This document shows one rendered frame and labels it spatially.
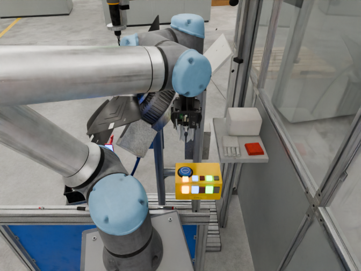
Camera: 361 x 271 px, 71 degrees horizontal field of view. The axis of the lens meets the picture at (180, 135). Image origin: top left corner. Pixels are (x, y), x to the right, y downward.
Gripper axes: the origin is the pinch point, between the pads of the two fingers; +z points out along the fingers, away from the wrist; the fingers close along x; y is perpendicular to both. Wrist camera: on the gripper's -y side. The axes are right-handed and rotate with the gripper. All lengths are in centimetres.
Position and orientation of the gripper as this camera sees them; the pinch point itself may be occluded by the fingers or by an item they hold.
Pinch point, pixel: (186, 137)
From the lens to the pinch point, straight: 78.8
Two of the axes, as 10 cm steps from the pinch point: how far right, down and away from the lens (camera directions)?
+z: 0.0, 7.9, 6.2
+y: 0.0, 6.2, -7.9
